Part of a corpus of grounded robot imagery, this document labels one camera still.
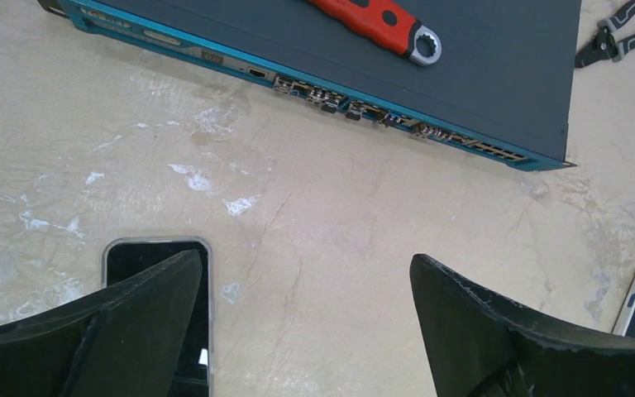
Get black grey wire stripper pliers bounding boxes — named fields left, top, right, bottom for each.
left=575, top=0, right=635, bottom=69

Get red handled adjustable wrench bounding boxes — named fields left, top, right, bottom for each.
left=312, top=0, right=442, bottom=66

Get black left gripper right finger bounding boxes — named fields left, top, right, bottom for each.
left=409, top=254, right=635, bottom=396

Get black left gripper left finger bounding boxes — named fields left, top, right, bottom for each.
left=0, top=250, right=202, bottom=396

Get phone in clear case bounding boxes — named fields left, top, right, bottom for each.
left=102, top=237, right=212, bottom=396

